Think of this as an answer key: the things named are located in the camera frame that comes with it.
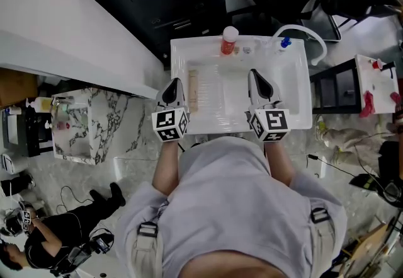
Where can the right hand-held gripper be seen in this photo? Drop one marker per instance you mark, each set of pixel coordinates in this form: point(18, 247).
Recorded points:
point(275, 120)

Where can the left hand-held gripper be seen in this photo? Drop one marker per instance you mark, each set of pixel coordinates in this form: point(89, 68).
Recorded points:
point(170, 120)

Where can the person's right forearm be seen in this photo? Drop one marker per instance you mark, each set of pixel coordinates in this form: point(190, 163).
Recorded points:
point(280, 163)

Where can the person's left forearm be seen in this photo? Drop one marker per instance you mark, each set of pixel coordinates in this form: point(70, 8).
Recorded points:
point(165, 169)

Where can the white sink counter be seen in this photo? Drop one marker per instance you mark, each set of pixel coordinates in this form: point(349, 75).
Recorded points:
point(230, 119)

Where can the marble sink cabinet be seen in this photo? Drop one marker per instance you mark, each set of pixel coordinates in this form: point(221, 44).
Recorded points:
point(104, 125)

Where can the black shelf stand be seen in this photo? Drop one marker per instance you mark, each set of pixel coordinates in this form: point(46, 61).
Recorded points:
point(333, 90)

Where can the white bottle with blue cap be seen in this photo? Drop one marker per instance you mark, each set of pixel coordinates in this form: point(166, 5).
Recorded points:
point(282, 45)

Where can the orange bottle with white cap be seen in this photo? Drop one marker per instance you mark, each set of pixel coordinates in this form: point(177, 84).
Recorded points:
point(229, 42)

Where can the red cloth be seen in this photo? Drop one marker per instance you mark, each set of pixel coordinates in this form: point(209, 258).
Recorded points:
point(367, 105)
point(394, 97)

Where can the person's grey sweatshirt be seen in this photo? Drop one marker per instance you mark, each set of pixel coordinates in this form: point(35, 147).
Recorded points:
point(233, 207)

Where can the pink pump bottle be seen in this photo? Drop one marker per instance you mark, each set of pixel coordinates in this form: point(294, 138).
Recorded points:
point(61, 125)

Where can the red cup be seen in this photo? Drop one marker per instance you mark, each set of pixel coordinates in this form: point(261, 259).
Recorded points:
point(377, 64)

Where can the black bag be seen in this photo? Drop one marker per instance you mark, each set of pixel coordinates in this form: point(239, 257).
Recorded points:
point(378, 187)

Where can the yellow pump bottle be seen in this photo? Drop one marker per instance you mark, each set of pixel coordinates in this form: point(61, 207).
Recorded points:
point(41, 104)

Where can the long white table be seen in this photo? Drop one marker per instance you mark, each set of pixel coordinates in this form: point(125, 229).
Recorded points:
point(63, 34)

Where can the flat cardboard sheet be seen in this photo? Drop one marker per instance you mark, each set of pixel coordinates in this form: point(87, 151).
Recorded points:
point(371, 243)

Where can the brown cardboard box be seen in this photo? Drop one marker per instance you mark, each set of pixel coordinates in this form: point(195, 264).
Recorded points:
point(15, 86)

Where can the black camera rig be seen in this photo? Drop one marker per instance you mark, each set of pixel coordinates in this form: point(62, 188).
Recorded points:
point(91, 248)

